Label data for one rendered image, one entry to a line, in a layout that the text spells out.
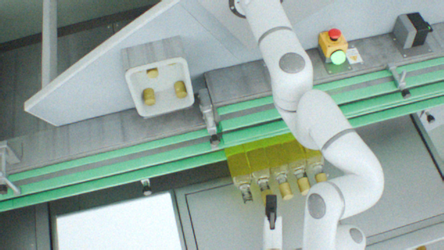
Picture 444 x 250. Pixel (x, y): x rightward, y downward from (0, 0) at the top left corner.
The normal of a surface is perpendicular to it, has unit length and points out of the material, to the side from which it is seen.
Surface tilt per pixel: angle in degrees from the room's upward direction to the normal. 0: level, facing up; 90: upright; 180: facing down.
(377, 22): 0
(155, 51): 90
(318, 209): 72
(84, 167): 90
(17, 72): 90
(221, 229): 90
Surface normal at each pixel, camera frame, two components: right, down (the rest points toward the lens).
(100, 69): 0.23, 0.81
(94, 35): -0.07, -0.54
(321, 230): -0.68, 0.19
